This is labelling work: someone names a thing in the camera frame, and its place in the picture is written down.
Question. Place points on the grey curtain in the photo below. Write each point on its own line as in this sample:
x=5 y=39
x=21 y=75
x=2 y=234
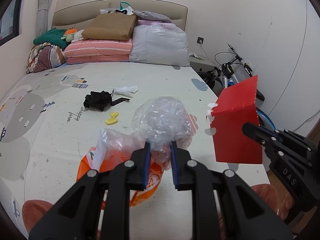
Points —
x=46 y=10

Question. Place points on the green knitted sweater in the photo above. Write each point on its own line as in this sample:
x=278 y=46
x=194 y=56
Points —
x=50 y=37

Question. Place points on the printed bed mat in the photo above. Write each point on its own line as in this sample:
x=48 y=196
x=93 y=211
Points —
x=62 y=142

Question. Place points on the grey nightstand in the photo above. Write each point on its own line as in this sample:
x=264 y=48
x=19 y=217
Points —
x=200 y=65

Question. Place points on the pink striped quilt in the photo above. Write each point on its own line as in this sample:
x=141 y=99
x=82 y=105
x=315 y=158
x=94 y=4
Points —
x=100 y=51

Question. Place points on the orange plastic bag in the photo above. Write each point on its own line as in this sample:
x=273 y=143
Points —
x=112 y=142

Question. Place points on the clear plastic wrap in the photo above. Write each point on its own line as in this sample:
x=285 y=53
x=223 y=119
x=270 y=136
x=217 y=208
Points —
x=162 y=120

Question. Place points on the wall socket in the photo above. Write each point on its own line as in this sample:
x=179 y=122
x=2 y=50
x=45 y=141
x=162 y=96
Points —
x=200 y=40

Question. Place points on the brown paper bag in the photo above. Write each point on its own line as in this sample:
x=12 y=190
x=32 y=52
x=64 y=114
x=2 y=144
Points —
x=110 y=27

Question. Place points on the window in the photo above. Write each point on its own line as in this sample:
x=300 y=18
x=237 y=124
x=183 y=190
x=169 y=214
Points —
x=10 y=17

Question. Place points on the red card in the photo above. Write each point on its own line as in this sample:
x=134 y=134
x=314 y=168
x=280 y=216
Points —
x=235 y=130

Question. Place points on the crumpled white tissue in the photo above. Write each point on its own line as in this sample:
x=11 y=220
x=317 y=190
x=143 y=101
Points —
x=125 y=90

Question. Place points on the white bicycle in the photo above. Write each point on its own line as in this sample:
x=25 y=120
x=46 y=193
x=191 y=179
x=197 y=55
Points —
x=230 y=75

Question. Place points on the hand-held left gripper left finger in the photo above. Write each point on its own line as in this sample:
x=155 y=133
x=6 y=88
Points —
x=147 y=165

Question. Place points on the grey purple jacket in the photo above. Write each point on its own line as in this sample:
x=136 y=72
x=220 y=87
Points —
x=152 y=16

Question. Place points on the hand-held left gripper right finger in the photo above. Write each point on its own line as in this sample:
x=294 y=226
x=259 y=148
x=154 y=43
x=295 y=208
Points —
x=174 y=165

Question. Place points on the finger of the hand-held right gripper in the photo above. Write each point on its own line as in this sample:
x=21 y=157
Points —
x=287 y=136
x=255 y=132

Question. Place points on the striped multicolour cloth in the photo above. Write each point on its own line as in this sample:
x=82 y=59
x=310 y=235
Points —
x=45 y=57

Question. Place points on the black cloth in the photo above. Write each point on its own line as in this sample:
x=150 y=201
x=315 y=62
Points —
x=97 y=100

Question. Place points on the white bagged duvet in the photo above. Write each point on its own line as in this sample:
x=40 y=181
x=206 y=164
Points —
x=160 y=45

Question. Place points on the plush toy with orange hat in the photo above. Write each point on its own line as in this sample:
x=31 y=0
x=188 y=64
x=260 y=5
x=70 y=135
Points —
x=71 y=35

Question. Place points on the yellow bow-shaped wrapper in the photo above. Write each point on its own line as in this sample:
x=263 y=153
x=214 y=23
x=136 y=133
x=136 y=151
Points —
x=112 y=120

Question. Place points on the beige headboard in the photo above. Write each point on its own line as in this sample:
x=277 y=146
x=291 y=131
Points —
x=82 y=15

